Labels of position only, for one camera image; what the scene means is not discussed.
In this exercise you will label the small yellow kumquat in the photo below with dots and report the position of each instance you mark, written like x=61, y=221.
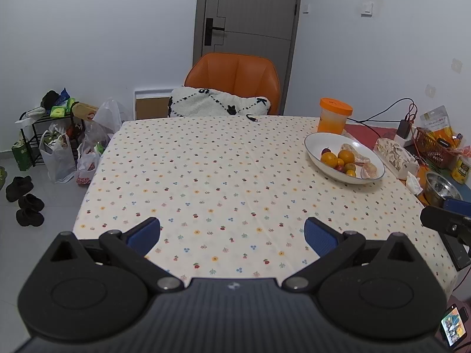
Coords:
x=350, y=166

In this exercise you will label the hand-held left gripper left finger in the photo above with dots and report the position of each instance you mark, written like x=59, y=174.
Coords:
x=145, y=233

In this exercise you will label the green slippers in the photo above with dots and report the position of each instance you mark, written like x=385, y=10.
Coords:
x=2, y=178

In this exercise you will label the yellow tin can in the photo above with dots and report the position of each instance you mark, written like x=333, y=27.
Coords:
x=460, y=171

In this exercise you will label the white plastic bag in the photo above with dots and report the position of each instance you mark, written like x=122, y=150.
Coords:
x=108, y=116

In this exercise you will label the black shoe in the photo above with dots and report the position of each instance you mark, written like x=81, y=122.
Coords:
x=32, y=202
x=18, y=189
x=29, y=217

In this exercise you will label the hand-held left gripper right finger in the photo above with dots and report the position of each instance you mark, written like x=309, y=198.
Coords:
x=320, y=237

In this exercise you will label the black metal shoe rack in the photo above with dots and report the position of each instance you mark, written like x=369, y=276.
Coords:
x=35, y=128

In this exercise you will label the clear plastic bag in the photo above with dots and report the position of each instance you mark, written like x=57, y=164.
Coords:
x=96, y=134

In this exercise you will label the brown box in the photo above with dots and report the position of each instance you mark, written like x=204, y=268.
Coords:
x=84, y=111

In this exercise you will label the orange leather chair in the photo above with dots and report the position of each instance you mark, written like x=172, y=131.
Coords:
x=235, y=73

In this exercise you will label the red table mat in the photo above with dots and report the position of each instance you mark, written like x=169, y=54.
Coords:
x=371, y=132

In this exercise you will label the white cushion with black stitching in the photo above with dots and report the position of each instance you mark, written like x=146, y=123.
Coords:
x=206, y=104

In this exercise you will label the floral tissue box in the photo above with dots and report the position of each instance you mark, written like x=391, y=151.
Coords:
x=393, y=152

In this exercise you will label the crumpled white tissue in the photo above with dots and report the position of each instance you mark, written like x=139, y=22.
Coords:
x=414, y=184

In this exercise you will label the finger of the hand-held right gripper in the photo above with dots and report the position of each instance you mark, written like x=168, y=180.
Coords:
x=460, y=206
x=439, y=218

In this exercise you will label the clear wall hook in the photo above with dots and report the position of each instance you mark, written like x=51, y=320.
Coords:
x=456, y=66
x=430, y=91

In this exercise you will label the floral dotted tablecloth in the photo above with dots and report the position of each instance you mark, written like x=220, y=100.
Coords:
x=206, y=176

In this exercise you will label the grey door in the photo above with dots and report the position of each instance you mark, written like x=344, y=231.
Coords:
x=254, y=3

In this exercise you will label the green packets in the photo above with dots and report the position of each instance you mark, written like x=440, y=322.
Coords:
x=60, y=109

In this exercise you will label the red candy wrapper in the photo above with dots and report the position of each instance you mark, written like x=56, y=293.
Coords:
x=463, y=150

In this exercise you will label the white framed board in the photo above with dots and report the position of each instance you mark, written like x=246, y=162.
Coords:
x=151, y=106

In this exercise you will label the dark red round fruit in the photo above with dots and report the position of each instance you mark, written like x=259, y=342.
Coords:
x=340, y=169

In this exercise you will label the plastic bag with red contents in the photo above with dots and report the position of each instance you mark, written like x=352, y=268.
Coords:
x=87, y=165

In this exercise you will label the white light switch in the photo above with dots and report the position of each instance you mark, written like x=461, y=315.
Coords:
x=366, y=8

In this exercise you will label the orange snack pouch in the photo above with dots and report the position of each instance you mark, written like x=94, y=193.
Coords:
x=436, y=119

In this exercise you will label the blue bag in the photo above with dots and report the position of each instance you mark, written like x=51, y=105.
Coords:
x=64, y=95

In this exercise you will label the plastic jar with orange lid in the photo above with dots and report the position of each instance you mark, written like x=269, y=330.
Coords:
x=333, y=121

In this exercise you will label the phone with lit screen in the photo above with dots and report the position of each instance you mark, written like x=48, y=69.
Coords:
x=454, y=325

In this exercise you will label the white cloth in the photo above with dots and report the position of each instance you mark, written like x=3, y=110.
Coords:
x=33, y=114

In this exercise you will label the black cloth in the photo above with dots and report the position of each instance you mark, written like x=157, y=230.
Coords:
x=50, y=99

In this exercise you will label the white power strip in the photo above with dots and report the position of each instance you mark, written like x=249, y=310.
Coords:
x=403, y=141

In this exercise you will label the black charger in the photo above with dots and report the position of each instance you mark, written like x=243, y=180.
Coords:
x=403, y=128

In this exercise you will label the bright red round fruit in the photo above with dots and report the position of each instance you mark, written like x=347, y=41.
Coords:
x=325, y=151

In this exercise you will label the white plate with blue rim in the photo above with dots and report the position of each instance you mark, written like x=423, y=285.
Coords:
x=316, y=147

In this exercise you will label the white shopping bag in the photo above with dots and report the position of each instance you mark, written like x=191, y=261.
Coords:
x=57, y=158

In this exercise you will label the stainless steel bowl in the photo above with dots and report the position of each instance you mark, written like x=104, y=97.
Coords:
x=441, y=187

